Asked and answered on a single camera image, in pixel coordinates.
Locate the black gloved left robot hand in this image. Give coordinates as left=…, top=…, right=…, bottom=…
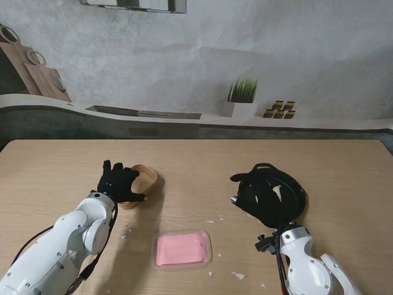
left=97, top=159, right=147, bottom=204

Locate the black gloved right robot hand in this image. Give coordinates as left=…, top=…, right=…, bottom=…
left=230, top=170, right=294, bottom=229

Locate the brown paper food container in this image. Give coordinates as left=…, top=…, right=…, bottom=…
left=118, top=164, right=159, bottom=211

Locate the clear plastic lid pink insert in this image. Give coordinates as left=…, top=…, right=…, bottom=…
left=152, top=229, right=214, bottom=271

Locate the black cast iron skillet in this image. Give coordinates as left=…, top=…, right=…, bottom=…
left=245, top=162, right=308, bottom=222

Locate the small wooden cutting board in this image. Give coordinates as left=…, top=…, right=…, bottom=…
left=50, top=75, right=73, bottom=103

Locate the green grass plant white pot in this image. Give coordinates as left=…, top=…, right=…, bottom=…
left=221, top=77, right=259, bottom=118

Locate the medium wooden cutting board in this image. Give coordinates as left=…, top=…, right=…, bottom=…
left=23, top=49, right=72, bottom=103

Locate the large wooden cutting board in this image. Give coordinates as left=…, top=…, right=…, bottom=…
left=0, top=23, right=42, bottom=96

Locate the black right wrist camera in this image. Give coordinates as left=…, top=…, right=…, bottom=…
left=254, top=233, right=277, bottom=254

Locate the black red right arm cable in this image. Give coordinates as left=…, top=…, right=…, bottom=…
left=274, top=227, right=291, bottom=295

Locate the black red arm cable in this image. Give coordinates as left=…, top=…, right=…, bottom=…
left=10, top=199, right=119, bottom=291
left=274, top=227, right=291, bottom=295

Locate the black red left arm cable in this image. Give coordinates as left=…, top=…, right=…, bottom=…
left=10, top=199, right=119, bottom=291

